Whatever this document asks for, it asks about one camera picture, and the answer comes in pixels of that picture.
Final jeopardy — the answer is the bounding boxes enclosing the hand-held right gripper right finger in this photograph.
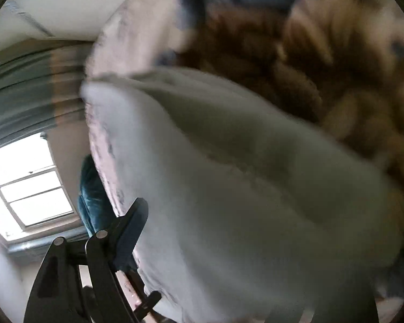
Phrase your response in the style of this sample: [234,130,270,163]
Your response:
[355,276,380,323]

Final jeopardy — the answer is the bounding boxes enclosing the dark blue folded quilt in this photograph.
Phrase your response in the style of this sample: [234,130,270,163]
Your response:
[78,154,122,239]

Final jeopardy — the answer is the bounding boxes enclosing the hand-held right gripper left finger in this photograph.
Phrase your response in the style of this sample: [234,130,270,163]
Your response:
[23,198,149,323]

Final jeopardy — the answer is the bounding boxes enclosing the light green pants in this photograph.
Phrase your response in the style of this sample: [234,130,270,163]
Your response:
[79,65,404,323]

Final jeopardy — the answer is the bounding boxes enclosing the floral bed blanket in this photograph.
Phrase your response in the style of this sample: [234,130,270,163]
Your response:
[84,0,404,323]

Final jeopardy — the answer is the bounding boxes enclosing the white framed window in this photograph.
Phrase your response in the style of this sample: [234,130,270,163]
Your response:
[0,131,76,236]

